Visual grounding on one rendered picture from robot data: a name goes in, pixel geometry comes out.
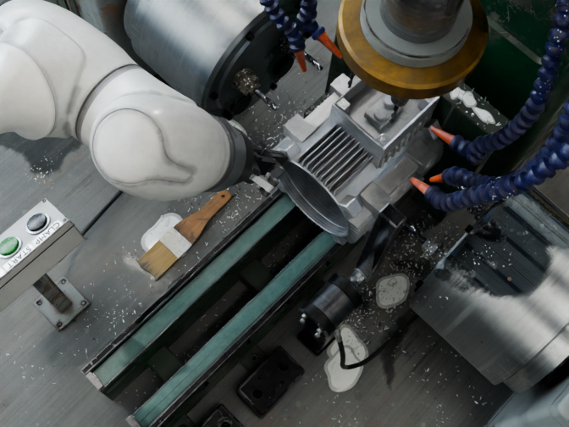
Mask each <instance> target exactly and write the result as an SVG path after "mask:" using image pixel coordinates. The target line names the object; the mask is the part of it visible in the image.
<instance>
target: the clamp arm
mask: <svg viewBox="0 0 569 427"><path fill-rule="evenodd" d="M405 221H406V216H405V215H404V214H402V213H401V212H400V211H399V210H398V209H397V208H395V207H394V206H393V205H392V204H391V203H387V204H386V205H385V206H384V207H383V208H382V209H381V210H380V211H379V212H378V216H377V218H376V219H375V222H374V224H373V227H372V229H371V231H370V233H369V236H368V238H367V240H366V243H365V245H364V247H363V249H362V252H361V254H360V256H359V259H358V260H357V262H356V266H355V268H354V269H353V274H354V273H355V272H356V271H358V272H356V273H355V275H356V276H357V277H358V278H359V277H360V276H361V275H363V276H364V277H362V278H361V279H360V280H361V282H363V281H364V280H365V279H366V280H365V281H364V282H363V283H362V285H363V284H364V283H365V284H366V285H367V284H368V283H369V282H370V281H371V280H372V279H373V278H374V277H375V275H376V274H377V273H378V270H379V268H380V266H381V264H382V263H383V261H384V259H385V257H386V255H387V254H388V252H389V250H390V248H391V247H392V245H393V243H394V241H395V238H396V237H397V236H398V234H399V232H400V230H401V228H402V226H403V224H404V223H405ZM360 273H361V274H360Z"/></svg>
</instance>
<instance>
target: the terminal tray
mask: <svg viewBox="0 0 569 427"><path fill-rule="evenodd" d="M439 99H440V97H433V98H431V99H409V101H408V102H407V104H406V105H405V106H402V107H399V108H398V111H397V113H396V116H395V118H394V122H393V124H391V123H390V122H389V120H390V119H391V114H392V113H393V112H394V110H393V109H394V106H395V105H394V104H393V103H392V102H391V96H390V95H387V94H384V93H382V92H380V91H377V90H375V89H373V88H372V87H371V86H369V85H367V84H366V83H364V82H363V81H362V80H359V81H358V82H356V83H355V84H354V85H353V86H352V87H351V88H350V89H348V90H347V91H346V92H345V93H344V94H343V95H342V96H341V97H339V98H338V99H337V100H336V101H335V102H334V103H332V107H331V111H330V116H329V126H330V127H332V126H334V125H335V124H336V130H338V129H339V128H340V127H341V131H340V132H341V133H342V132H343V131H344V130H345V136H348V135H349V134H351V137H350V140H352V139H353V138H355V142H354V143H355V144H357V143H358V142H360V143H359V148H360V149H361V148H362V147H364V150H363V152H364V153H366V152H368V156H367V157H368V158H371V157H372V156H373V160H372V163H373V165H374V166H375V168H376V169H377V168H381V169H382V168H383V167H384V163H388V162H389V160H390V157H392V158H393V157H394V156H395V154H396V152H399V151H400V150H401V147H405V146H406V144H407V141H411V140H412V137H413V136H416V135H417V133H418V131H419V130H420V131H421V130H422V129H423V127H424V125H425V123H428V122H429V121H430V119H431V117H432V114H433V111H434V110H435V107H436V105H437V103H438V101H439ZM342 102H346V103H347V105H346V106H345V107H342V106H341V103H342ZM382 136H385V137H386V139H387V140H386V141H385V142H382V141H381V140H380V139H381V137H382Z"/></svg>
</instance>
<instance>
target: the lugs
mask: <svg viewBox="0 0 569 427"><path fill-rule="evenodd" d="M431 126H435V127H437V128H439V129H441V130H442V128H441V126H440V124H439V121H438V120H437V119H430V121H429V122H428V123H425V125H424V127H423V129H422V131H423V134H424V136H425V138H426V139H430V140H435V139H436V138H437V137H438V136H437V135H435V134H434V133H433V132H432V131H431V130H430V127H431ZM277 149H278V151H281V152H282V153H283V154H284V155H285V156H286V157H288V160H290V161H292V159H293V158H294V157H296V156H297V155H298V154H299V153H300V152H301V150H300V148H299V147H298V146H297V144H296V142H295V141H290V140H285V141H284V142H283V143H282V144H281V145H279V146H278V147H277ZM278 187H279V189H280V190H281V191H282V192H285V193H286V191H285V189H284V188H283V187H282V185H281V184H280V182H279V184H278ZM338 205H339V206H340V209H341V210H342V212H343V214H344V215H345V216H347V217H349V218H352V219H354V218H355V217H356V216H357V215H358V214H359V213H360V212H361V211H362V206H361V204H360V203H359V202H358V200H357V198H356V197H353V196H351V195H347V196H346V197H345V198H343V199H342V200H341V201H340V202H339V203H338ZM329 234H330V233H329ZM330 235H331V236H332V238H333V239H334V241H335V242H338V243H339V244H341V245H345V244H346V243H347V240H346V239H344V238H343V237H338V236H334V235H332V234H330Z"/></svg>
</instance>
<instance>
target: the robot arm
mask: <svg viewBox="0 0 569 427"><path fill-rule="evenodd" d="M6 132H15V133H17V134H18V135H20V136H22V137H24V138H26V139H30V140H38V139H41V138H43V137H58V138H64V139H66V138H69V137H70V136H73V137H74V138H76V139H77V140H78V141H80V142H81V143H82V144H84V145H85V146H86V147H87V148H88V149H89V150H90V151H91V156H92V160H93V162H94V164H95V165H96V167H97V170H98V171H99V172H100V174H101V175H102V176H103V177H104V178H105V179H106V180H107V181H108V182H109V183H110V184H111V185H113V186H115V187H116V188H118V189H120V190H121V191H123V192H125V193H128V194H130V195H132V196H134V197H140V198H144V199H150V200H160V201H171V200H181V199H185V198H189V197H194V196H196V195H199V194H200V193H214V192H219V191H223V190H225V189H227V188H229V187H230V186H234V185H237V184H239V183H241V182H242V181H244V182H245V183H247V184H253V183H254V182H256V183H257V189H259V191H260V193H261V194H262V196H264V197H268V196H269V195H270V193H271V192H272V191H273V190H274V188H275V187H276V186H277V185H278V184H279V181H278V179H279V177H280V176H281V175H282V174H283V173H284V171H285V170H284V168H283V167H282V165H283V164H284V163H285V161H286V160H287V159H288V157H286V156H285V155H284V154H283V153H282V152H281V151H275V150H269V149H265V147H266V144H265V143H263V142H262V141H260V142H259V143H258V144H257V145H254V144H251V143H252V140H251V138H250V137H248V136H247V135H246V134H245V133H244V132H243V131H242V130H240V129H238V128H236V127H234V126H232V125H231V124H230V123H229V122H228V121H227V119H223V118H220V117H217V116H213V115H211V114H209V113H208V112H206V111H205V110H203V109H202V108H199V107H197V106H196V104H195V102H194V101H193V100H191V99H189V98H188V97H186V96H184V95H182V94H180V93H179V92H177V91H176V90H174V89H172V88H171V87H169V86H167V85H165V84H164V83H162V82H161V81H160V80H158V79H157V78H155V77H154V76H152V75H151V74H149V73H148V72H146V71H145V70H144V69H143V68H142V67H141V66H139V65H138V64H137V63H136V62H135V61H134V60H132V58H131V57H130V56H129V55H128V54H127V53H126V52H125V51H124V49H122V48H121V47H120V46H119V45H118V44H116V43H115V42H114V41H113V40H111V39H110V38H109V37H107V36H106V35H104V34H103V33H102V32H100V31H99V30H98V29H97V28H95V27H94V26H93V25H91V24H89V23H88V22H86V21H85V20H83V19H82V18H80V17H79V16H77V15H76V14H73V13H72V12H70V11H68V10H67V9H65V8H62V7H59V6H58V5H56V4H53V3H49V2H46V1H43V0H12V1H9V2H7V3H5V4H3V5H2V6H0V134H2V133H6ZM264 149H265V150H264Z"/></svg>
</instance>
